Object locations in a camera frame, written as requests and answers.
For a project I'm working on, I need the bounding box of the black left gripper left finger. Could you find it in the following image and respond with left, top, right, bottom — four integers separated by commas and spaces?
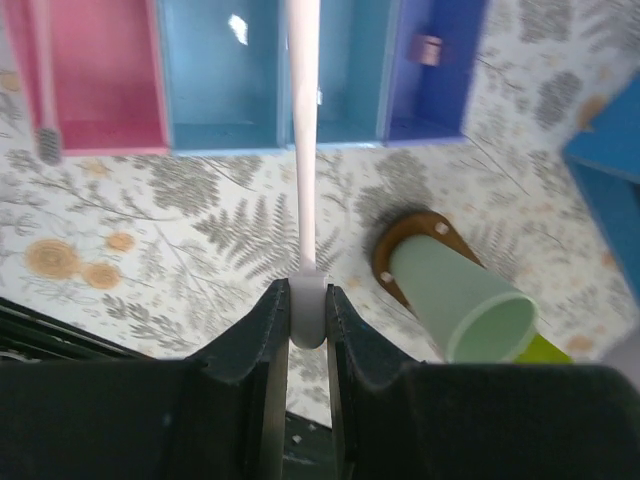
1, 280, 290, 479

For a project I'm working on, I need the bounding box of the green plastic cup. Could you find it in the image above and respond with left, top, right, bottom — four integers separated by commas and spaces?
389, 235, 541, 365

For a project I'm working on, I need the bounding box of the small pink clip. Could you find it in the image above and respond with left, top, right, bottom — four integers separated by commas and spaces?
409, 34, 443, 67

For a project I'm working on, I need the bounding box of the lime green toothpaste tube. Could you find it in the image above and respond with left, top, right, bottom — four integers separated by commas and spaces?
514, 333, 573, 364

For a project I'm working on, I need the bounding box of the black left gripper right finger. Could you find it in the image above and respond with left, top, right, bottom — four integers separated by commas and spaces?
325, 286, 639, 479

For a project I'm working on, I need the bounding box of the blue wooden shelf unit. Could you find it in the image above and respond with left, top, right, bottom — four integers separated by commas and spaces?
562, 76, 639, 297

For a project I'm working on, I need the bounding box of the oval wooden tray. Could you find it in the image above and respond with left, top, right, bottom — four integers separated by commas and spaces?
370, 210, 483, 318

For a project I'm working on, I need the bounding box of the pink drawer box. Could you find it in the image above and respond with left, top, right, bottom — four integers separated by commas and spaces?
1, 0, 169, 156

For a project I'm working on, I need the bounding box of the light blue drawer box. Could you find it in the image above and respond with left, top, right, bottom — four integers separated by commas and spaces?
317, 0, 399, 148

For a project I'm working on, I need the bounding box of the purple drawer box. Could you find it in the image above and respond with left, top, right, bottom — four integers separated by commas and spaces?
384, 0, 488, 146

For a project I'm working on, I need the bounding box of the pink white toothbrush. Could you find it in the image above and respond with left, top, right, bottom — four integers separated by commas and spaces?
286, 0, 327, 349

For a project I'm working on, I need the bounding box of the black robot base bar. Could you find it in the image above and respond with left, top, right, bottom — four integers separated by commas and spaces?
1, 298, 149, 363

